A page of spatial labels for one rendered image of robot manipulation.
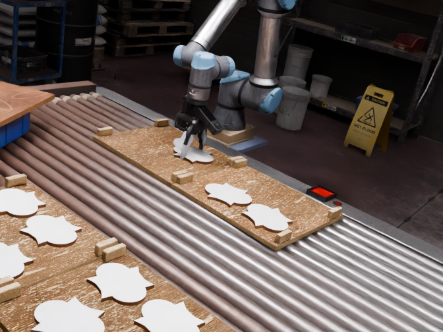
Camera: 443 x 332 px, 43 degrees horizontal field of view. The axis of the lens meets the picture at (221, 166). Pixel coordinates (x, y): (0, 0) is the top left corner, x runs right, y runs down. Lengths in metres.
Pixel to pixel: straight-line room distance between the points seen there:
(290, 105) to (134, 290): 4.36
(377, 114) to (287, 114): 0.85
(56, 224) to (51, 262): 0.15
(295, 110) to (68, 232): 4.24
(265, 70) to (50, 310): 1.35
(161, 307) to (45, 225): 0.39
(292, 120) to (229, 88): 3.24
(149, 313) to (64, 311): 0.16
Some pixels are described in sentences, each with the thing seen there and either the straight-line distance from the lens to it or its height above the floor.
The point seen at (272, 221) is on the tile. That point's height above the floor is 0.95.
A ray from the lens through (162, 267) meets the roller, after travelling 1.36.
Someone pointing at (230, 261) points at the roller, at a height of 0.92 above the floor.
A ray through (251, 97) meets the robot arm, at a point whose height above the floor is 1.09.
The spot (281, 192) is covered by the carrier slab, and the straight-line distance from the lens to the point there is 1.81.
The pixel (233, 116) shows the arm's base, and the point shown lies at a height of 0.98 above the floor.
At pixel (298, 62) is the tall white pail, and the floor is 0.46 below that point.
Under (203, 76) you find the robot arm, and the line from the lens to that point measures 1.83.
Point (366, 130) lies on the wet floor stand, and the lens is 5.32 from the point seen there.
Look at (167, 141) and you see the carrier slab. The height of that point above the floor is 0.94.
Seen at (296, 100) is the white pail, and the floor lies 0.31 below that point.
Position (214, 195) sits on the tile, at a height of 0.95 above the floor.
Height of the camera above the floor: 1.67
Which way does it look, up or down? 23 degrees down
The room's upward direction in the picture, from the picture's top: 11 degrees clockwise
